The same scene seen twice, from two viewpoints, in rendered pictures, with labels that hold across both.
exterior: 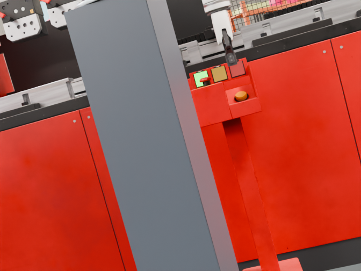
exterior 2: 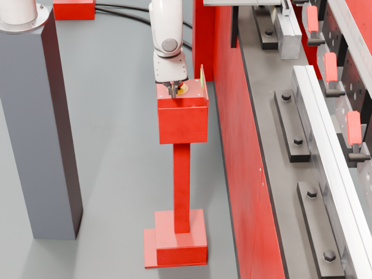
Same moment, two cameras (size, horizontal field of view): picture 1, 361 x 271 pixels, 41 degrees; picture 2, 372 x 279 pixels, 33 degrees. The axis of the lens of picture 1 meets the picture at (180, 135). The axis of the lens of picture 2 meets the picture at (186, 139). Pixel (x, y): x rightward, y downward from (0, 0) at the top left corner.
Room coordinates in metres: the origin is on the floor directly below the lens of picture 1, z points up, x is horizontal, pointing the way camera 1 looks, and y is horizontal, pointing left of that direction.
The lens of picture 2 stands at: (1.25, -1.82, 2.04)
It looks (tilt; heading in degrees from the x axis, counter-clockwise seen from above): 41 degrees down; 78
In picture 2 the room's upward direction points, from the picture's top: straight up
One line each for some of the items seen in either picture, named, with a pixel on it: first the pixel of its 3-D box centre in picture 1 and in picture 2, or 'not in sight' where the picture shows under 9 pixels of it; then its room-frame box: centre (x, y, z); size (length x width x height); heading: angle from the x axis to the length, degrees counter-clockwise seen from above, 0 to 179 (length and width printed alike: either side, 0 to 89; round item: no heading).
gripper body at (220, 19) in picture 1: (222, 26); (169, 63); (1.53, -0.22, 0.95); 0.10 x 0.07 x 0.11; 173
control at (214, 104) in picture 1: (223, 91); (181, 103); (1.58, -0.17, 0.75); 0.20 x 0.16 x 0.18; 83
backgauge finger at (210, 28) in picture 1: (217, 29); not in sight; (2.10, -0.27, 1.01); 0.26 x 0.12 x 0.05; 171
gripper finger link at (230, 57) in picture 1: (230, 55); (167, 88); (1.52, -0.22, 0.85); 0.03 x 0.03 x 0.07; 83
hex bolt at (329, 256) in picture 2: not in sight; (329, 256); (1.76, -1.00, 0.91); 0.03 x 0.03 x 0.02
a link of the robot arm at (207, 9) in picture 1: (217, 6); (168, 46); (1.53, -0.22, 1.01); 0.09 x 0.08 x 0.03; 173
